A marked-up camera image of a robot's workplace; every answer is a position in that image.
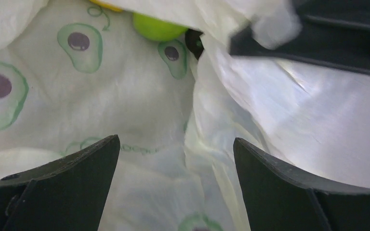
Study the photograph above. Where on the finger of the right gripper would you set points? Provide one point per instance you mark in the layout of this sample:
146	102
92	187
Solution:
332	33

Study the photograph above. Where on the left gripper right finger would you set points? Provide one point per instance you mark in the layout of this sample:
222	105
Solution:
279	196

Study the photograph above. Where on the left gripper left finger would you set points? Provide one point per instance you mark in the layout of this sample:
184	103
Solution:
68	194

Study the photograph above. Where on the light green plastic bag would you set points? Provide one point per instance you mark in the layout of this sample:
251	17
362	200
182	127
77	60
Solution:
176	134

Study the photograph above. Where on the bright green fake apple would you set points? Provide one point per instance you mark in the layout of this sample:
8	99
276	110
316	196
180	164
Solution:
156	30

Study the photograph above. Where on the yellow fake lemon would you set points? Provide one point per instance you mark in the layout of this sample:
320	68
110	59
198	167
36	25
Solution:
106	5

